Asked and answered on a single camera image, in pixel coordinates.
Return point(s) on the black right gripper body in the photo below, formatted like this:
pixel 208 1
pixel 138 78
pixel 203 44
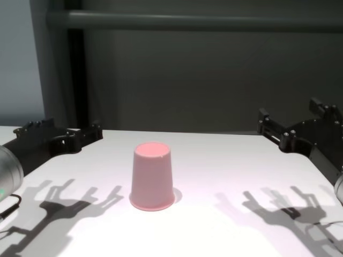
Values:
pixel 319 142

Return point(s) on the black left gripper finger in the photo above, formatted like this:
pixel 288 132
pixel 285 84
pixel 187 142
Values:
pixel 34 125
pixel 89 135

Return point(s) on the black vertical post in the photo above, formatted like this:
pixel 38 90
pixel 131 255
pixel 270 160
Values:
pixel 77 80

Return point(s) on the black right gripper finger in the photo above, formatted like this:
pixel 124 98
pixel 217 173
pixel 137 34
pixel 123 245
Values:
pixel 325 109
pixel 273 131

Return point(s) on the pink plastic cup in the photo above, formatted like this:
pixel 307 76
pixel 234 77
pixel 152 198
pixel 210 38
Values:
pixel 151 176

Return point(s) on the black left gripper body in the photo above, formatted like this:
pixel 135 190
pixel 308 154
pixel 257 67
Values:
pixel 43 144

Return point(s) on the thick grey railing bar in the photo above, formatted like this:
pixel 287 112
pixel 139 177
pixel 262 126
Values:
pixel 187 20

